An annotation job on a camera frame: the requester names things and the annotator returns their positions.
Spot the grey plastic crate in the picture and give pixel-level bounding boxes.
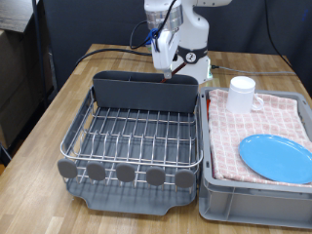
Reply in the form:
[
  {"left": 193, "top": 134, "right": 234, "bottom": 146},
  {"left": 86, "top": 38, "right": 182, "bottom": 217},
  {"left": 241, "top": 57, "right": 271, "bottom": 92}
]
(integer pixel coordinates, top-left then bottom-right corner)
[{"left": 198, "top": 86, "right": 312, "bottom": 230}]

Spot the black metal post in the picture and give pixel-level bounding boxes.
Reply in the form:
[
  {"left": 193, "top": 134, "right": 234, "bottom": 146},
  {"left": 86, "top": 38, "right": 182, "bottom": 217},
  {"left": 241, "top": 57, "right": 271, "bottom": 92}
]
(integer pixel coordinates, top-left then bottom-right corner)
[{"left": 31, "top": 0, "right": 53, "bottom": 108}]

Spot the blue plastic plate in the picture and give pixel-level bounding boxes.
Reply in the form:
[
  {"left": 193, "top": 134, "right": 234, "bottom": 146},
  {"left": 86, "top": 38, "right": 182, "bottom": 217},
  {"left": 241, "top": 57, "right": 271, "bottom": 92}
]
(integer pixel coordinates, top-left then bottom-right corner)
[{"left": 238, "top": 134, "right": 312, "bottom": 185}]

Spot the white mug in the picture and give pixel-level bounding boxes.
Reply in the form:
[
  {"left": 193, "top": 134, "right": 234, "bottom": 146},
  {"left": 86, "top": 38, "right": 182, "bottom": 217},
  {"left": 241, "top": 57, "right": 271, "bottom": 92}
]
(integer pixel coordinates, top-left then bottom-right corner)
[{"left": 225, "top": 75, "right": 265, "bottom": 115}]

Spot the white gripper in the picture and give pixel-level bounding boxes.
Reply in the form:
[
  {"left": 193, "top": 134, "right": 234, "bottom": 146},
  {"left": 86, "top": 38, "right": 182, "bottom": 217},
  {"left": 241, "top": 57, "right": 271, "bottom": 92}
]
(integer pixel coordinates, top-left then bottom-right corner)
[{"left": 151, "top": 28, "right": 180, "bottom": 81}]

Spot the thin black hanging cable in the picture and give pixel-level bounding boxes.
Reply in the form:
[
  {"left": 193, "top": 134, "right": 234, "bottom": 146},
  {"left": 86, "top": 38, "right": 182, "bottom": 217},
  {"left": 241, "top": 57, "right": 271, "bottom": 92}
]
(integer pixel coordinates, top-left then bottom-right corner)
[{"left": 263, "top": 0, "right": 294, "bottom": 71}]

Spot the pink checkered cloth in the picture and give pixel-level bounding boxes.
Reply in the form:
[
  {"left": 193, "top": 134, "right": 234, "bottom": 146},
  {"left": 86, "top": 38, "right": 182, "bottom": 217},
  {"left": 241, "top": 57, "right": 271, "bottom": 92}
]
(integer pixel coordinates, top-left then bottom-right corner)
[{"left": 208, "top": 88, "right": 312, "bottom": 188}]

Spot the dark grey cutlery holder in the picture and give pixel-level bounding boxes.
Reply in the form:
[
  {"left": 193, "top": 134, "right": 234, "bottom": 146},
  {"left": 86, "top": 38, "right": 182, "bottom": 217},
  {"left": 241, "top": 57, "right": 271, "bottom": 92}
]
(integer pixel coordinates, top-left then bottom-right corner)
[{"left": 92, "top": 70, "right": 200, "bottom": 114}]

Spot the metal wire dish rack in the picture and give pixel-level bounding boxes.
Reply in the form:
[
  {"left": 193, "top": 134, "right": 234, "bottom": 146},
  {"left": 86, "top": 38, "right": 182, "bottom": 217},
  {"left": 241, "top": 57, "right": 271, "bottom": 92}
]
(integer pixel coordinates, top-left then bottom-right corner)
[{"left": 58, "top": 86, "right": 204, "bottom": 196}]

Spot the black camera cable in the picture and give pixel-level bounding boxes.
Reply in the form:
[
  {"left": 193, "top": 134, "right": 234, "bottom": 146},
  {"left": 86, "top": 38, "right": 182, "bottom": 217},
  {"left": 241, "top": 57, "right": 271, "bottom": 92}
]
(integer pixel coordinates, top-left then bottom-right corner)
[{"left": 130, "top": 0, "right": 178, "bottom": 51}]

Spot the cardboard box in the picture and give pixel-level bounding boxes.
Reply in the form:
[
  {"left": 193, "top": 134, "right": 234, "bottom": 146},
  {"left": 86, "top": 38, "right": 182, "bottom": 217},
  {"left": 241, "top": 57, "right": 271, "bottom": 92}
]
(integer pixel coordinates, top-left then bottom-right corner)
[{"left": 0, "top": 28, "right": 55, "bottom": 149}]

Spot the wooden shelf board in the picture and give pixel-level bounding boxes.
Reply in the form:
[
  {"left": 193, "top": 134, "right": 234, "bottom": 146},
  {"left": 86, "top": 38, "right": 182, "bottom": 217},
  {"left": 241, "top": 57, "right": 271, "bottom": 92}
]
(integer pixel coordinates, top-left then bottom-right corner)
[{"left": 0, "top": 0, "right": 37, "bottom": 33}]

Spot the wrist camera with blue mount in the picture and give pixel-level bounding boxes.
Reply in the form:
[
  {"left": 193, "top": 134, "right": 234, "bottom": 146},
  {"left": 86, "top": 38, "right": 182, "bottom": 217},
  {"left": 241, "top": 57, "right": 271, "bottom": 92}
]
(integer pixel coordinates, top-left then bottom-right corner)
[{"left": 144, "top": 28, "right": 162, "bottom": 53}]

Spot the thick black cable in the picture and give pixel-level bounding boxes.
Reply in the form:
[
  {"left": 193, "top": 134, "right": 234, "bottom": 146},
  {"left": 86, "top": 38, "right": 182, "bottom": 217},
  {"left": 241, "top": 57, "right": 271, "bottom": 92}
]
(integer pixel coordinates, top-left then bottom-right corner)
[{"left": 75, "top": 48, "right": 154, "bottom": 66}]

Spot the grey drain tray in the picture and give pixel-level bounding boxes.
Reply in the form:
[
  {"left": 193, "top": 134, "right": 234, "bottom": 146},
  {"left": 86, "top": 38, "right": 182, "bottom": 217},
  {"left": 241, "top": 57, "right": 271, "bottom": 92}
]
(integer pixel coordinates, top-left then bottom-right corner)
[{"left": 62, "top": 91, "right": 200, "bottom": 216}]

